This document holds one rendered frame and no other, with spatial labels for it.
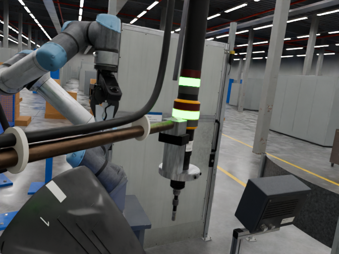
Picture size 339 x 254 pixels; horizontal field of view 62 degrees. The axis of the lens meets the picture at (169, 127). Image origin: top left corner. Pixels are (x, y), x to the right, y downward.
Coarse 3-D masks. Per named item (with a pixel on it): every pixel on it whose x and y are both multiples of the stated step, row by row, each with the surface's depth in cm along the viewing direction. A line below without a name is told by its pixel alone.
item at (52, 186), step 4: (48, 184) 40; (52, 184) 41; (52, 188) 40; (56, 188) 41; (52, 192) 40; (56, 192) 40; (60, 192) 41; (56, 196) 40; (60, 196) 40; (64, 196) 41; (60, 200) 40
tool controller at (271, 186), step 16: (272, 176) 119; (288, 176) 122; (256, 192) 109; (272, 192) 107; (288, 192) 110; (304, 192) 114; (240, 208) 116; (256, 208) 108; (272, 208) 108; (288, 208) 114; (256, 224) 110; (272, 224) 112; (288, 224) 121
